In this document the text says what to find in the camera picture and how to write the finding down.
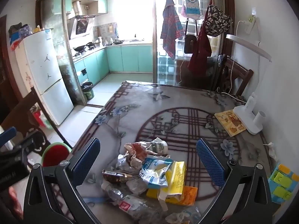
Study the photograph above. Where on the silver range hood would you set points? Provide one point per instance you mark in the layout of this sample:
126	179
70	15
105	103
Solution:
81	26

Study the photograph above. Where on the black white patterned bag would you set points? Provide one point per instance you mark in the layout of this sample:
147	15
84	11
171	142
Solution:
218	21

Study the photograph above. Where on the plaid hanging cloth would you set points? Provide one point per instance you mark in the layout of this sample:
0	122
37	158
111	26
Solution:
170	28

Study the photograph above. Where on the teal kitchen wall cabinets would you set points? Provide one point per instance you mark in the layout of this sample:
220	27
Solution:
102	3

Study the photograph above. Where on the white desk lamp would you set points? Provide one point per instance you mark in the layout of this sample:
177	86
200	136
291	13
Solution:
245	119

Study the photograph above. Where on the crumpled clear plastic wrap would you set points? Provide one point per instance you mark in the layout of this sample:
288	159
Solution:
184	215

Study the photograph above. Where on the green red bin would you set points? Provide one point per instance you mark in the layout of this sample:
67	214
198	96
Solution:
55	155

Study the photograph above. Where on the dark red hanging garment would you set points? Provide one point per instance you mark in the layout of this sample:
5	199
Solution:
201	51

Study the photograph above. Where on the white plug charger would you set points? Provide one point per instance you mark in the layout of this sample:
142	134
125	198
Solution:
250	24

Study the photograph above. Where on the yellow plastic packet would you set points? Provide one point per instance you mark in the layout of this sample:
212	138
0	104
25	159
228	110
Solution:
177	175

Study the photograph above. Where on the blue white hanging bag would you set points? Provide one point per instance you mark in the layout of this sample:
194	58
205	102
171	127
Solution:
191	4

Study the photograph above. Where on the black wok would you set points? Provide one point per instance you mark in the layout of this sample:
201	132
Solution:
80	48

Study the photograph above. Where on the yellow picture book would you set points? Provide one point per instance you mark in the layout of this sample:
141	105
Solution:
231	122

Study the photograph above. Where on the black kitchen waste bin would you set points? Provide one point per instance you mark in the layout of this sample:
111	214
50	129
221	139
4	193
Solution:
87	91

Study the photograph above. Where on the clear plastic bottle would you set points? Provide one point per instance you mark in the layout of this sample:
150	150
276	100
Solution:
130	204

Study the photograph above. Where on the brown snack bar wrapper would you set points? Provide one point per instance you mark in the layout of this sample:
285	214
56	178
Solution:
114	175

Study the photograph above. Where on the teal kitchen base cabinets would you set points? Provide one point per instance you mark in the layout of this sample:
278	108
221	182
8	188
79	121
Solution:
130	58

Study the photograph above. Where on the dark wooden chair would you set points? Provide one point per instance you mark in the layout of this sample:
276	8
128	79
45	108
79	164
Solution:
23	116
240	74

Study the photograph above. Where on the crumpled paper cup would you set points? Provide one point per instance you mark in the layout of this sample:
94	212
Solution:
158	145

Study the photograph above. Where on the black handbag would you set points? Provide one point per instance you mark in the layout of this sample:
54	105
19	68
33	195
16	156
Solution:
190	44

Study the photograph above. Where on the red plastic bag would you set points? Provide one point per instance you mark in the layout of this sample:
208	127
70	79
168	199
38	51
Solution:
39	119

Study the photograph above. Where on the dark bag on refrigerator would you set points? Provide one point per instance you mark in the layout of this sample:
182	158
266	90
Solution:
16	29

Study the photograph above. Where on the blue white snack packet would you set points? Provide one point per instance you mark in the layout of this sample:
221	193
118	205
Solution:
154	171

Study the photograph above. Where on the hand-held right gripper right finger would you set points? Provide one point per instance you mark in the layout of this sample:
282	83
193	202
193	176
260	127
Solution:
210	163

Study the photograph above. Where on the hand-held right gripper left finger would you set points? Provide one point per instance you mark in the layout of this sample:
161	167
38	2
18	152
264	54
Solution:
86	161

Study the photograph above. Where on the yellow drink carton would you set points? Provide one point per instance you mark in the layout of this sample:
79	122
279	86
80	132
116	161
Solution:
189	196

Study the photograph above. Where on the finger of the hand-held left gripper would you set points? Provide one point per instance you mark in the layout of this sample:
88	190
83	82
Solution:
8	136

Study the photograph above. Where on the white refrigerator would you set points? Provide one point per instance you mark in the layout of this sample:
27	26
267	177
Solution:
42	70

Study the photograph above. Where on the colourful block toy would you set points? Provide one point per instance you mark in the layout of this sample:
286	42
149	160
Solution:
281	184

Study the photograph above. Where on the crumpled silver foil wrapper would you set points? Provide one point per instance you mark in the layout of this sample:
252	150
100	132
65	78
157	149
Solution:
123	163

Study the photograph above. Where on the white spray bottle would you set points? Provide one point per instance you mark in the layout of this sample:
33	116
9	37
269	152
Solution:
100	42

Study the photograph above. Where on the silver exhaust duct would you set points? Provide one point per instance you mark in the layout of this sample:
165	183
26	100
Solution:
76	8

